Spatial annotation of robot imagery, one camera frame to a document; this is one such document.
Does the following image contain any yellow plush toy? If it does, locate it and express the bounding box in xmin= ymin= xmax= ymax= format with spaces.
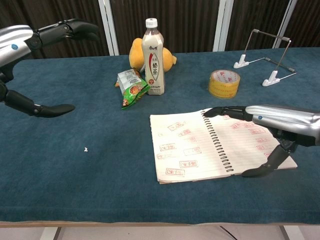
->
xmin=128 ymin=37 xmax=178 ymax=74

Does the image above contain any milk tea plastic bottle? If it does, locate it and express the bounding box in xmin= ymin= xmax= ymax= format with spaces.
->
xmin=141 ymin=17 xmax=166 ymax=96

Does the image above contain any white metal wire stand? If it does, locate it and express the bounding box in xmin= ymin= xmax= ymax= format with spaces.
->
xmin=233 ymin=28 xmax=298 ymax=87

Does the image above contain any white table leg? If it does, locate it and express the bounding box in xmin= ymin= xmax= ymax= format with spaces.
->
xmin=39 ymin=226 xmax=62 ymax=240
xmin=278 ymin=225 xmax=301 ymax=240

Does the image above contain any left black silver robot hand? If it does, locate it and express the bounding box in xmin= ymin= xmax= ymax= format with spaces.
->
xmin=0 ymin=18 xmax=100 ymax=118

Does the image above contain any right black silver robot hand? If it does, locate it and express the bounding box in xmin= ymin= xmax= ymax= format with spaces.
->
xmin=201 ymin=104 xmax=320 ymax=178

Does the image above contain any green snack packet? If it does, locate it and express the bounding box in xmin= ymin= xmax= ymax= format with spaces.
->
xmin=114 ymin=68 xmax=151 ymax=110

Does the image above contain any brown pleated curtain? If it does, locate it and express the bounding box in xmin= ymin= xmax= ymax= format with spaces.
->
xmin=0 ymin=0 xmax=320 ymax=60

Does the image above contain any blue table cloth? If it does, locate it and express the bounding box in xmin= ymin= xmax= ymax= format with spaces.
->
xmin=0 ymin=47 xmax=320 ymax=224

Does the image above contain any spiral notebook with brown cover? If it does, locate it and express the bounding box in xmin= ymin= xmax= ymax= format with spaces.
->
xmin=149 ymin=107 xmax=298 ymax=185

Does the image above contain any yellow packing tape roll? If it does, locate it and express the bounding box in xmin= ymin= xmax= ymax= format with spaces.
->
xmin=207 ymin=69 xmax=242 ymax=99

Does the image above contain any white vertical post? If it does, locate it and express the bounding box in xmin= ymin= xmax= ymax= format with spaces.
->
xmin=212 ymin=0 xmax=235 ymax=53
xmin=97 ymin=0 xmax=120 ymax=56
xmin=271 ymin=0 xmax=298 ymax=49

